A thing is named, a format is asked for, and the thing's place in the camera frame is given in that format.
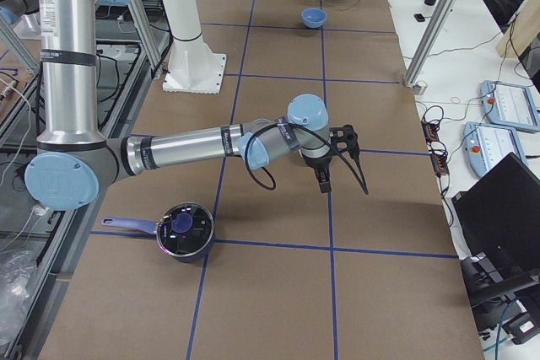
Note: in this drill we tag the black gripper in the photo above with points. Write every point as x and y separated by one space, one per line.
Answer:
315 163

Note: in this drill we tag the blue bowl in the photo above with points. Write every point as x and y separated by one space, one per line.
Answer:
313 18

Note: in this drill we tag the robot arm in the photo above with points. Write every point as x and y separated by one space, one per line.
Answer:
75 162
13 10

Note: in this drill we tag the orange black adapter box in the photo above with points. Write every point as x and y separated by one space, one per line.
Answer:
439 164

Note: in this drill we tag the dark blue saucepan with lid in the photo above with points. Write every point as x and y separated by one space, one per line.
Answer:
186 231

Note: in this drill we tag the lower teach pendant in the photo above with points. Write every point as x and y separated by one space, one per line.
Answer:
486 144

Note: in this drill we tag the teach pendant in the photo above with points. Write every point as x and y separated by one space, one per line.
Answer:
509 104
486 144

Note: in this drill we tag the black laptop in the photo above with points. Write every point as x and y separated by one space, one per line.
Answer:
501 212

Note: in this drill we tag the small black device on table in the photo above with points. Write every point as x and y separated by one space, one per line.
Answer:
419 17

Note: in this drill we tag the upper teach pendant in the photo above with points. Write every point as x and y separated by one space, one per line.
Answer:
509 104

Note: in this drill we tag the clear plastic bag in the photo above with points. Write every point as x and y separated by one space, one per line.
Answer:
17 268

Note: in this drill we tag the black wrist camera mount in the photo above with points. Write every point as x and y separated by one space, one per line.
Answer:
345 138

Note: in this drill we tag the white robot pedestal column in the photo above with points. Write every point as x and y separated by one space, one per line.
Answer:
192 66

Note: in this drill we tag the aluminium frame post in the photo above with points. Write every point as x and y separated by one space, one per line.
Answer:
434 27

